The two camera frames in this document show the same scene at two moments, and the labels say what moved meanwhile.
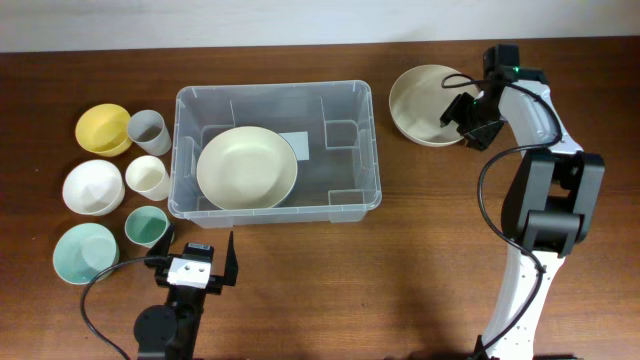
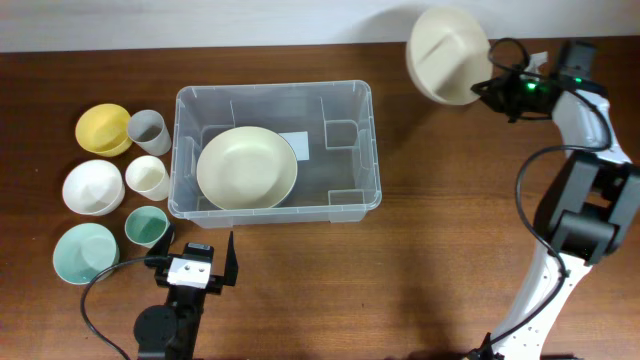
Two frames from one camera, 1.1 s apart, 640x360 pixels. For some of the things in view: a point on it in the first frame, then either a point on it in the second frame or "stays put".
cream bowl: x=418 y=102 to x=448 y=51
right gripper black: x=475 y=139 to x=498 y=93
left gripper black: x=215 y=282 stays put
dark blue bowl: x=298 y=195 stays put
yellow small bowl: x=105 y=129 stays put
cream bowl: x=246 y=168 stays put
